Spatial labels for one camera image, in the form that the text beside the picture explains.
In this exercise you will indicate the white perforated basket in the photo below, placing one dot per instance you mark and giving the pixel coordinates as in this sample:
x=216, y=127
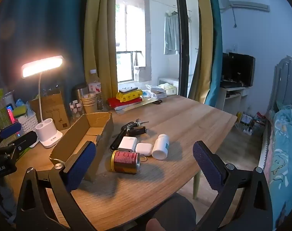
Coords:
x=28, y=124

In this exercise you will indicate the stack of paper sheets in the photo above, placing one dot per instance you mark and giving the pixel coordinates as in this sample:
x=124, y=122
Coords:
x=138, y=104

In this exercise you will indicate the rubber band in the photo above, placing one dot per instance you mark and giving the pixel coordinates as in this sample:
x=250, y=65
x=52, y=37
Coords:
x=143, y=161

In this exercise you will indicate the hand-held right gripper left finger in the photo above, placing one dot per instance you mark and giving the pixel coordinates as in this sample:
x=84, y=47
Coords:
x=81, y=166

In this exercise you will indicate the steel thermos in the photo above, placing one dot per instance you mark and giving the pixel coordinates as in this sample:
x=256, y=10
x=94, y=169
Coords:
x=79, y=91

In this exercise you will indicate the green table leg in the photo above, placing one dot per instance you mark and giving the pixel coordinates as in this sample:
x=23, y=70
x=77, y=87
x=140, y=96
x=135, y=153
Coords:
x=197, y=185

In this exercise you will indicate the white power bank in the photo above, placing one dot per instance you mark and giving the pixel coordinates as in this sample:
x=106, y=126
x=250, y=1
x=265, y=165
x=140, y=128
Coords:
x=127, y=90

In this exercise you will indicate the small patterned glass jar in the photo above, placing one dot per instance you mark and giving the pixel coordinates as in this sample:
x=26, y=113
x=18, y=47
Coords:
x=79, y=107
x=72, y=110

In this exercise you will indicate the red folder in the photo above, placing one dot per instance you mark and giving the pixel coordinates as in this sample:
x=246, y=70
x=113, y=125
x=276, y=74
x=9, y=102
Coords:
x=113, y=103

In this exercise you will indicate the clear water bottle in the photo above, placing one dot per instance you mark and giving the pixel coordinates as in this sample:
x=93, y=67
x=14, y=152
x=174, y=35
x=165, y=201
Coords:
x=95, y=86

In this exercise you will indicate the red gold tin can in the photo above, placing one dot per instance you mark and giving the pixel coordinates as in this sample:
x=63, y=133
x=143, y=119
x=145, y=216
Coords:
x=125, y=161

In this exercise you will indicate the person's leg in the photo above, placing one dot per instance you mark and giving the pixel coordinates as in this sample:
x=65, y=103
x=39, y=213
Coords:
x=174, y=211

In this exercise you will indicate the blue printed blanket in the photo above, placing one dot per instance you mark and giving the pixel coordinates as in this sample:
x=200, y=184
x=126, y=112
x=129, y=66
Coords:
x=283, y=154

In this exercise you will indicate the cardboard box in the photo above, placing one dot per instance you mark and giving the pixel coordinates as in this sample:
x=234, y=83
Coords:
x=105, y=130

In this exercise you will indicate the white small box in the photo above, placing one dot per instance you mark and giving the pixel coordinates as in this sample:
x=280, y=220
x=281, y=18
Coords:
x=158, y=93

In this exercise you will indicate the white computer desk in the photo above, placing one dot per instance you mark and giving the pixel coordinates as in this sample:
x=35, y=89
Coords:
x=229, y=101

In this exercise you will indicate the black flashlight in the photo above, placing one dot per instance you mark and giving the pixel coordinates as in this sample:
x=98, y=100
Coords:
x=117, y=140

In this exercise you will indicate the black monitor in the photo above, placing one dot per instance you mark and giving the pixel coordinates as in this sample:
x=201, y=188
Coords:
x=239, y=68

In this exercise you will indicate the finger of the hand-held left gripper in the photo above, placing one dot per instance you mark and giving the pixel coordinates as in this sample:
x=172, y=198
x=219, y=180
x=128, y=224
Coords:
x=10, y=127
x=26, y=138

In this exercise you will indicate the white desk lamp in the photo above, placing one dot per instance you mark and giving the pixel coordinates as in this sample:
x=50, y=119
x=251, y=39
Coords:
x=49, y=134

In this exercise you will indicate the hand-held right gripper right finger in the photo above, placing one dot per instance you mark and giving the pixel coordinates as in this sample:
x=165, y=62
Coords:
x=206, y=161

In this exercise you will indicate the stack of paper cups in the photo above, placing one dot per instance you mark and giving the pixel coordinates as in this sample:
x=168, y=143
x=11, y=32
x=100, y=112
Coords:
x=90, y=103

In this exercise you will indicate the white air conditioner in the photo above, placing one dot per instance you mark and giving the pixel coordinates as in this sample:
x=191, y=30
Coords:
x=249, y=6

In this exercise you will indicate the white charger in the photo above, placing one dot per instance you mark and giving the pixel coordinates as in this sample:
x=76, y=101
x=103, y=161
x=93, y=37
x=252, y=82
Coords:
x=127, y=144

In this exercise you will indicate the yellow curtain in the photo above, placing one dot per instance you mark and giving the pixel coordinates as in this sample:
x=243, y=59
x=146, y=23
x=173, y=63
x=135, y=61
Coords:
x=100, y=41
x=203, y=41

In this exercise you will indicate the lit screen device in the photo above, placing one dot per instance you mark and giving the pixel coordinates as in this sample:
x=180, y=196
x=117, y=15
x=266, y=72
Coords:
x=10, y=114

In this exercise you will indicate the brown printed carton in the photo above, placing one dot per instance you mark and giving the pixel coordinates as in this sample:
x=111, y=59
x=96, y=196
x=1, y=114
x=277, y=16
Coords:
x=56, y=108

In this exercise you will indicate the grey bed headboard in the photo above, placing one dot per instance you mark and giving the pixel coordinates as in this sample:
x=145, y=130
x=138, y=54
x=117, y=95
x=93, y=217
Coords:
x=285, y=84

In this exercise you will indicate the hanging grey clothes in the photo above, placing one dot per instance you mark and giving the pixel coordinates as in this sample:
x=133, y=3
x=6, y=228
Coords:
x=171, y=33

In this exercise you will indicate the yellow tissue packet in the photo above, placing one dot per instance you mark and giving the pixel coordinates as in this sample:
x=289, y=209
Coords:
x=130, y=96

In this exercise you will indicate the yellow green sponge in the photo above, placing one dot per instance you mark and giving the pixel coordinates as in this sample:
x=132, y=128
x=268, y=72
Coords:
x=20, y=110

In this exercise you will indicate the clear plastic bag blue print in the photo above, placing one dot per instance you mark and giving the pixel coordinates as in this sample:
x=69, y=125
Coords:
x=146, y=93

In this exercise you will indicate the teal curtain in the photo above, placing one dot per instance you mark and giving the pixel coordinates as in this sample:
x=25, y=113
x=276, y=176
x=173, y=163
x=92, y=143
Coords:
x=215, y=65
x=40, y=24

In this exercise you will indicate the bunch of metal keys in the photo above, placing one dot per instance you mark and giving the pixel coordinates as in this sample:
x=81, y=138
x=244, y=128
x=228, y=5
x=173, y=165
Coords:
x=140, y=122

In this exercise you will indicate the black scissors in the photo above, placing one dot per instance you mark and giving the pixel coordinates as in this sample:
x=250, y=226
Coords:
x=156, y=101

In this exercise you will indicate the white earbuds case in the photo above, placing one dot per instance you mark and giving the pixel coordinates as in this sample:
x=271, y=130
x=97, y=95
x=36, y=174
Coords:
x=144, y=149

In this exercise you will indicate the dark leather key pouch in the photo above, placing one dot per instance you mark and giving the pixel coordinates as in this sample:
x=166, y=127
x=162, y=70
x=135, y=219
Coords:
x=137, y=131

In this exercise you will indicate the black sliding door frame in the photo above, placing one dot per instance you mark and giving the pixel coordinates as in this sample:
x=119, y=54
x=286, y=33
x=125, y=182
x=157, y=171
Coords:
x=183, y=41

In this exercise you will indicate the white pill bottle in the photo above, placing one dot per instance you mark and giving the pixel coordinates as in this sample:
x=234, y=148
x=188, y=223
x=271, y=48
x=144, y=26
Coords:
x=160, y=148

